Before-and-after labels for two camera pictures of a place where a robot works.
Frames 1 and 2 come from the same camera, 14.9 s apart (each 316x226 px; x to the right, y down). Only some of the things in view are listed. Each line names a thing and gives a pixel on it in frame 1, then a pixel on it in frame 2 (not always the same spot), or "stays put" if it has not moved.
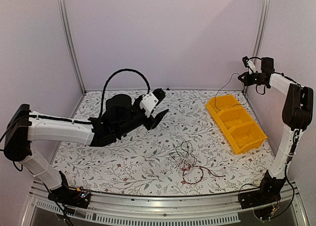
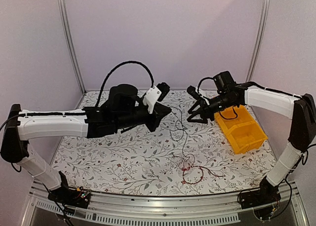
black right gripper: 246,82 to 206,108
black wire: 188,151 to 184,132
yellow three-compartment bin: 243,133 stays put
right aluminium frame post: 262,23 stays put
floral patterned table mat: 182,154 stays put
